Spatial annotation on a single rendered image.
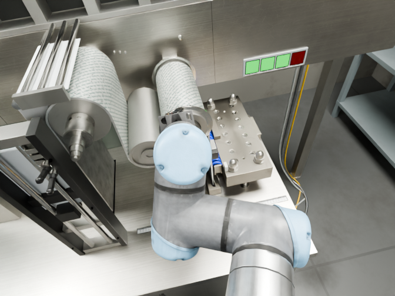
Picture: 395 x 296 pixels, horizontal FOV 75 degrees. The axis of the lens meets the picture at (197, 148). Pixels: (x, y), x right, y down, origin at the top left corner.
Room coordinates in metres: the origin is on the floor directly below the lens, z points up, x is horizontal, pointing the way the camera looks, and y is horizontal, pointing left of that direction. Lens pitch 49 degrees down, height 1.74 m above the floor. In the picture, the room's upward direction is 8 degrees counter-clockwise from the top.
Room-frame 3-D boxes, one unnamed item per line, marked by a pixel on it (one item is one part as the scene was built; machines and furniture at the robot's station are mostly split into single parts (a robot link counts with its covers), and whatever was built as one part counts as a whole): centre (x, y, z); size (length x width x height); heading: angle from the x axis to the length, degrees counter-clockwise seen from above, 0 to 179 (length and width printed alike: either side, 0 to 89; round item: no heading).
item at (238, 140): (0.68, -0.14, 1.00); 0.40 x 0.16 x 0.06; 5
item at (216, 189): (0.63, -0.03, 0.92); 0.28 x 0.04 x 0.04; 5
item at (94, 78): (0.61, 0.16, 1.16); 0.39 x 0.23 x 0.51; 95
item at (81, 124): (0.46, 0.27, 1.34); 0.06 x 0.06 x 0.06; 5
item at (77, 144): (0.40, 0.26, 1.34); 0.06 x 0.03 x 0.03; 5
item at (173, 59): (0.75, 0.04, 1.25); 0.15 x 0.01 x 0.15; 95
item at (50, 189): (0.31, 0.30, 1.34); 0.05 x 0.01 x 0.01; 5
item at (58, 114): (0.61, 0.28, 1.34); 0.25 x 0.14 x 0.14; 5
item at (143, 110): (0.61, 0.15, 1.18); 0.26 x 0.12 x 0.12; 5
